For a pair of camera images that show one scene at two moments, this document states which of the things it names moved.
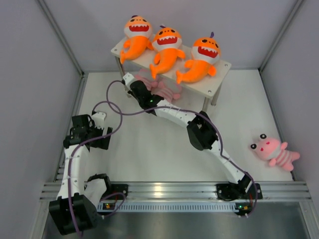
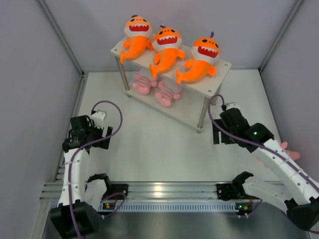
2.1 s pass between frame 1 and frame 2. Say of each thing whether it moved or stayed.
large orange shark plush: stayed
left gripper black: stayed
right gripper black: moved
